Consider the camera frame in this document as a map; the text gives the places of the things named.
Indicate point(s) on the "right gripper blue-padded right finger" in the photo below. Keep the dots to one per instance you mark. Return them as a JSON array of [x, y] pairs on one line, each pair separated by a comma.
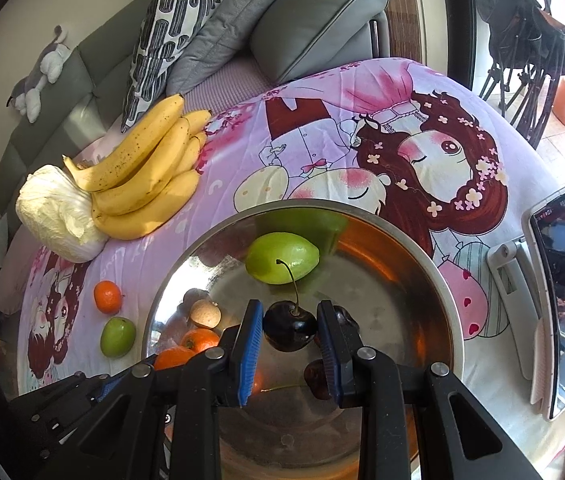
[[337, 348]]

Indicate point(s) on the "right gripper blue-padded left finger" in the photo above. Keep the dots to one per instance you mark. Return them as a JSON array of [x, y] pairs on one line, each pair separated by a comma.
[[249, 342]]

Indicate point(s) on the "dark cherry with stem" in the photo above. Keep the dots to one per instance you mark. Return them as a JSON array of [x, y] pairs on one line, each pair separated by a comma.
[[314, 379]]

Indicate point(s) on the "dark cherry long stem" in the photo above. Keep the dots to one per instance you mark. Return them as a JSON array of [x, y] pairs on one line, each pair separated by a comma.
[[286, 326]]

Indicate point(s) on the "dark cherry without stem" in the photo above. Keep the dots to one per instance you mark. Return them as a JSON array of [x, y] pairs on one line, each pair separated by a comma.
[[346, 321]]

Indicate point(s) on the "green jujube in bowl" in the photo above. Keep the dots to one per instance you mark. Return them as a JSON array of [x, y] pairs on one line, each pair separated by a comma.
[[278, 258]]

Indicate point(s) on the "stainless steel round bowl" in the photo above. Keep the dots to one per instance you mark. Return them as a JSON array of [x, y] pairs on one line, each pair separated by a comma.
[[372, 271]]

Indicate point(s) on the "yellow banana bunch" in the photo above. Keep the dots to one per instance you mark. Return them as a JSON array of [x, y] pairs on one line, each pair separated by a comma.
[[149, 176]]

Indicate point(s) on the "smartphone on white stand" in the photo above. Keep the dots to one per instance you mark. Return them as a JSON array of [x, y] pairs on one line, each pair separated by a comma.
[[529, 273]]

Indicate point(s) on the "white napa cabbage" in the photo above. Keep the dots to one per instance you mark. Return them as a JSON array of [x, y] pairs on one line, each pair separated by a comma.
[[59, 214]]

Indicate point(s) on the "pink cartoon print tablecloth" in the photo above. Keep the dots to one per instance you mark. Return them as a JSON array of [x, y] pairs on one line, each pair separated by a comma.
[[389, 136]]

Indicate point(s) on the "grey sofa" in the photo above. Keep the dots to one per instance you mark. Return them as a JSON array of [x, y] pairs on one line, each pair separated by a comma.
[[79, 108]]

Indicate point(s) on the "grey fabric pillow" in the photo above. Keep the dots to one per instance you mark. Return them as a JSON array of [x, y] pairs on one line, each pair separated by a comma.
[[225, 34]]

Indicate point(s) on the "grey leather cushion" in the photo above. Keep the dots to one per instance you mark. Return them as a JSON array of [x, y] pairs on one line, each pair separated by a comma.
[[298, 38]]

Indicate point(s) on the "grey white plush toy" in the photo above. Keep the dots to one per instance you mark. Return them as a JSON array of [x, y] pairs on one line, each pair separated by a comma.
[[26, 95]]

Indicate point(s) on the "black white patterned pillow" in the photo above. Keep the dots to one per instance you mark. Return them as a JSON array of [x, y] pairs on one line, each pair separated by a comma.
[[165, 32]]

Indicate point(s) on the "black folding chair outside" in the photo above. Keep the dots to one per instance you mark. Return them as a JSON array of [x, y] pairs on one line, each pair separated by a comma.
[[527, 48]]

